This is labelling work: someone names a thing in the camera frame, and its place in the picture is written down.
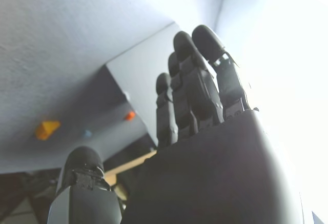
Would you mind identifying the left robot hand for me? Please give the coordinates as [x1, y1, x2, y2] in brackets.
[46, 24, 307, 224]

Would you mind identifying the cardboard box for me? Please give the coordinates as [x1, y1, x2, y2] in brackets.
[98, 21, 184, 184]

